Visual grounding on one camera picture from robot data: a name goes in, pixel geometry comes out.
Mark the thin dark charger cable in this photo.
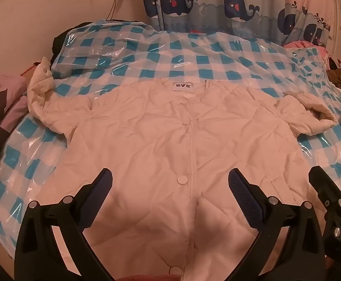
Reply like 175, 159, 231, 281
106, 0, 120, 22

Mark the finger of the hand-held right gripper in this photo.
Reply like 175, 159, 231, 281
309, 166, 341, 220

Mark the pink cloth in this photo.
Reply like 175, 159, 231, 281
283, 39, 332, 62

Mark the purple and dark clothes pile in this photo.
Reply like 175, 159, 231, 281
0, 59, 35, 186

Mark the blue checked plastic sheet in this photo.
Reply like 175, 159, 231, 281
0, 20, 341, 270

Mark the white quilted jacket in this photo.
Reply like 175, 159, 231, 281
27, 56, 339, 281

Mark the dark cloth under sheet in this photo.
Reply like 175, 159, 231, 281
52, 22, 95, 62

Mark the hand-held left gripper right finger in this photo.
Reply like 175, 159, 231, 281
228, 168, 326, 281

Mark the whale print curtain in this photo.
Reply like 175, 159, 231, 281
138, 0, 341, 47

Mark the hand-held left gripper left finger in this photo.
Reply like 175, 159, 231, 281
14, 168, 114, 281

